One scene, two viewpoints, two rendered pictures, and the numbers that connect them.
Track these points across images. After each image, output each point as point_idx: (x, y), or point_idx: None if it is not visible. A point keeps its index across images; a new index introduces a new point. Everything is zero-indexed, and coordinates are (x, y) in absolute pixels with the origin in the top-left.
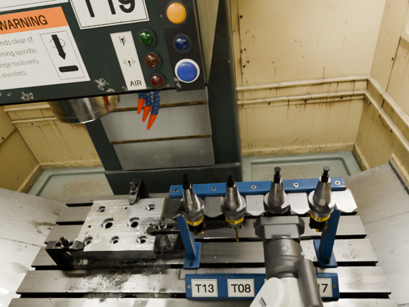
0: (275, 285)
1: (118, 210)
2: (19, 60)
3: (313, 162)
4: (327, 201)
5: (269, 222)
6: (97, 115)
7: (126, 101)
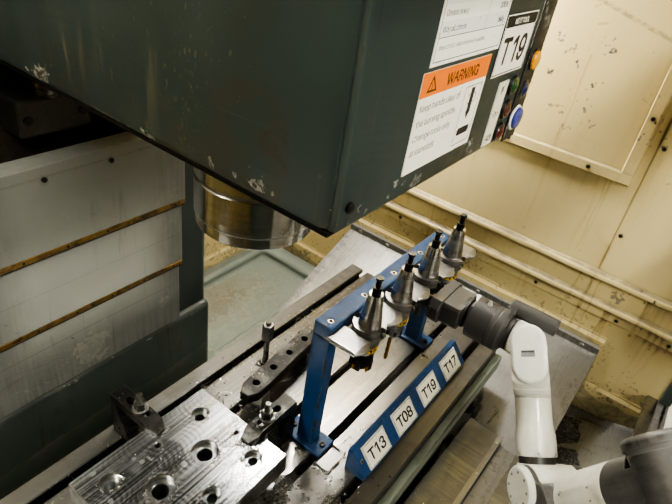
0: (527, 329)
1: (150, 456)
2: (438, 125)
3: (235, 271)
4: (462, 252)
5: (445, 296)
6: None
7: (40, 240)
